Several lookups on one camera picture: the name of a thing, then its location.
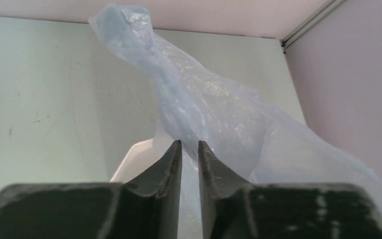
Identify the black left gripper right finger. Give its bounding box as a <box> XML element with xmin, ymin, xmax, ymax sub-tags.
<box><xmin>198</xmin><ymin>141</ymin><xmax>382</xmax><ymax>239</ymax></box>

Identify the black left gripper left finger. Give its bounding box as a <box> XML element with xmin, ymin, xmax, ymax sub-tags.
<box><xmin>0</xmin><ymin>140</ymin><xmax>182</xmax><ymax>239</ymax></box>

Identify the white octagonal trash bin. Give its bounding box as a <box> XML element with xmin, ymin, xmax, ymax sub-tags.
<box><xmin>110</xmin><ymin>138</ymin><xmax>173</xmax><ymax>183</ymax></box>

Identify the light blue plastic trash bag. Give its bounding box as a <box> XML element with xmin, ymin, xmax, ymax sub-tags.
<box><xmin>88</xmin><ymin>3</ymin><xmax>382</xmax><ymax>239</ymax></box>

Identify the right aluminium frame post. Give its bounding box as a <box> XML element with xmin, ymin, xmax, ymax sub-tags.
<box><xmin>281</xmin><ymin>0</ymin><xmax>346</xmax><ymax>53</ymax></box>

